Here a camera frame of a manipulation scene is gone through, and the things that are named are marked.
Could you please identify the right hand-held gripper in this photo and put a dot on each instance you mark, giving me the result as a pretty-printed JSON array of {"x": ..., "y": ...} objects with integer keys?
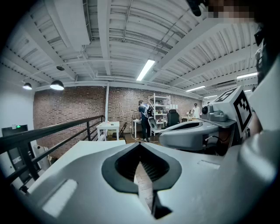
[{"x": 227, "y": 105}]

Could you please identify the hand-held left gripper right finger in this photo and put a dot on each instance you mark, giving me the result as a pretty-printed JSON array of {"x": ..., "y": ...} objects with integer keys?
[{"x": 197, "y": 186}]

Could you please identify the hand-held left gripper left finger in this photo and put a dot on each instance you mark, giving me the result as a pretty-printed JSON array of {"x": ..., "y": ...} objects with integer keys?
[{"x": 76, "y": 197}]

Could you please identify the person's right forearm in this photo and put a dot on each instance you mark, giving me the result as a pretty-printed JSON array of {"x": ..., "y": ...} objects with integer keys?
[{"x": 254, "y": 124}]

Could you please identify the black office chair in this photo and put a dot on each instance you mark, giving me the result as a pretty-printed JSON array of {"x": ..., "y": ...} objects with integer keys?
[{"x": 173, "y": 117}]

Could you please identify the white shelf rack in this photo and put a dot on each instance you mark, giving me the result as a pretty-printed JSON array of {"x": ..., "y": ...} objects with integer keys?
[{"x": 158, "y": 102}]

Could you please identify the fluorescent tube light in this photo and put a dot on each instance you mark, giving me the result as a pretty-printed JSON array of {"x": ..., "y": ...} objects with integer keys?
[
  {"x": 210, "y": 96},
  {"x": 195, "y": 88},
  {"x": 145, "y": 70},
  {"x": 247, "y": 75}
]

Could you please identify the narrow white table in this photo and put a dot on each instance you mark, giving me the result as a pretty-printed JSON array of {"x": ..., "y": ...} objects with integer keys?
[{"x": 136, "y": 121}]

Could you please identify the black folding chair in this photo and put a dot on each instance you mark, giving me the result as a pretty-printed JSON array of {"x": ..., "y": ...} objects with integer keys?
[{"x": 123, "y": 131}]

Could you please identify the black metal railing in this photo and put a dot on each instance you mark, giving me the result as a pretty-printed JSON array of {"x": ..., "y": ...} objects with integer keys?
[{"x": 54, "y": 127}]

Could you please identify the small white table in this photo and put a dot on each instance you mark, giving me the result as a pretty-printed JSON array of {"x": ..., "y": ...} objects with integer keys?
[{"x": 108, "y": 125}]

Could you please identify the white vertical pipe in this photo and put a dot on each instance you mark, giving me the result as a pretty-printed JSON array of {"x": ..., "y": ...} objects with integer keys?
[{"x": 107, "y": 102}]

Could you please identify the green exit sign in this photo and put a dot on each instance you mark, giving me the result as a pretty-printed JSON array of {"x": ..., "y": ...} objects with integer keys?
[{"x": 17, "y": 126}]

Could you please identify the dark door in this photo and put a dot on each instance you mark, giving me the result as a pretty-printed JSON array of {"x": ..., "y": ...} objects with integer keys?
[{"x": 8, "y": 133}]

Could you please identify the black dome pendant lamp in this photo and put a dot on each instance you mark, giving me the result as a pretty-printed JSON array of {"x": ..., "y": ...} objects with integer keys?
[
  {"x": 57, "y": 85},
  {"x": 27, "y": 86},
  {"x": 60, "y": 68}
]

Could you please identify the black head camera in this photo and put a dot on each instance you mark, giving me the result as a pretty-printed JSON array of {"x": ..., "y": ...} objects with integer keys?
[{"x": 195, "y": 7}]

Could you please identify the white ceiling air duct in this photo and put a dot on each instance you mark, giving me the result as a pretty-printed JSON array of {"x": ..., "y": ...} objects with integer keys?
[{"x": 72, "y": 22}]

